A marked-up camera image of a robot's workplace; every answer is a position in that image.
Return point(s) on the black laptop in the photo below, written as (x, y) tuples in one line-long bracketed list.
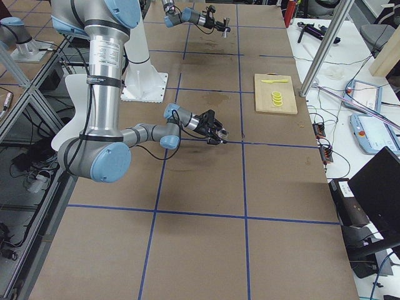
[(376, 188)]

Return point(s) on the steel jigger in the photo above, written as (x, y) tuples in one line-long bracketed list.
[(225, 34)]

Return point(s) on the aluminium frame post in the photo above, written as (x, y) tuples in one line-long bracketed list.
[(323, 50)]

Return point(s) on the teach pendant lower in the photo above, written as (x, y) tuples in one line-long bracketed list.
[(373, 135)]

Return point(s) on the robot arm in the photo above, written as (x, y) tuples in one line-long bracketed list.
[(204, 19), (91, 145)]

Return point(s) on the teach pendant upper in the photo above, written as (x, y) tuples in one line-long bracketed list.
[(369, 95)]

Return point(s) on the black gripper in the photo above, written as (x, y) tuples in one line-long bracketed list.
[(203, 127), (211, 24)]

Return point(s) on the bamboo cutting board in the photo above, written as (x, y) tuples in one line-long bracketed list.
[(263, 96)]

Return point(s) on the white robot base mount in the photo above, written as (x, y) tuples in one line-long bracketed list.
[(143, 83)]

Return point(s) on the yellow plastic knife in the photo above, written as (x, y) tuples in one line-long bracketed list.
[(272, 81)]

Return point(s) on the teach pendant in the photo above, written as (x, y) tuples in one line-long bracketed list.
[(373, 135), (369, 95)]

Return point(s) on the clear glass measuring cup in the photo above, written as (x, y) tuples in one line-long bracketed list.
[(223, 134)]

